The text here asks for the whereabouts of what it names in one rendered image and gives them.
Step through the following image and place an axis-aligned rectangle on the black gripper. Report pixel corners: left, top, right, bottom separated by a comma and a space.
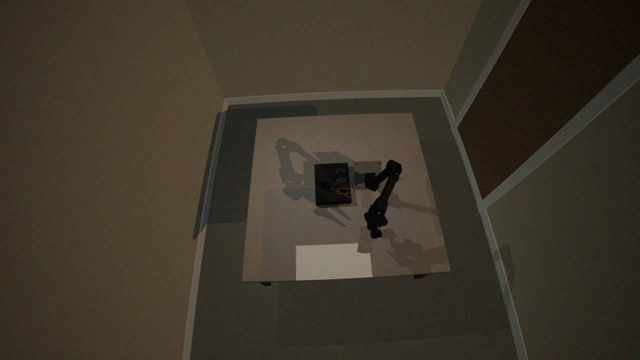
364, 212, 382, 239

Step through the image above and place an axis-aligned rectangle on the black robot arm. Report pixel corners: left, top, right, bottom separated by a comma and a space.
365, 159, 402, 231

